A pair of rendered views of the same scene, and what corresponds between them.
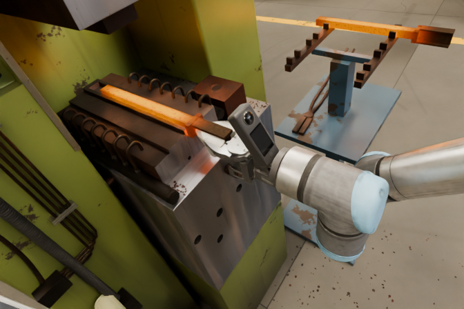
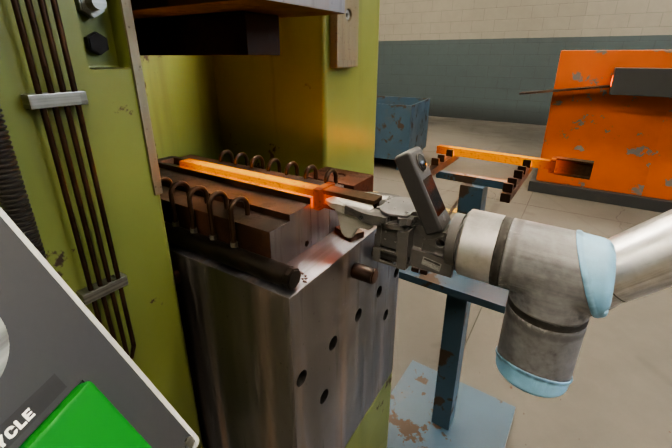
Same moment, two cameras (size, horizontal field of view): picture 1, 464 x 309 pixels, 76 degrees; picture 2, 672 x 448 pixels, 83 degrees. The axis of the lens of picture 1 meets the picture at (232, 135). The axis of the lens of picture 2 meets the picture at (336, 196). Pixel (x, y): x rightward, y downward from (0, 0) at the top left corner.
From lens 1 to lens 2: 28 cm
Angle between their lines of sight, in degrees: 25
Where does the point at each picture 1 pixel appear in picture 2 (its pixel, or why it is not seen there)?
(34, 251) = not seen: hidden behind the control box
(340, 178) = (553, 232)
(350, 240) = (567, 339)
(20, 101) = (119, 88)
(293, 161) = (483, 218)
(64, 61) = not seen: hidden behind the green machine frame
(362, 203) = (594, 258)
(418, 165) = (632, 243)
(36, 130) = (121, 138)
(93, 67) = (166, 145)
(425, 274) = not seen: outside the picture
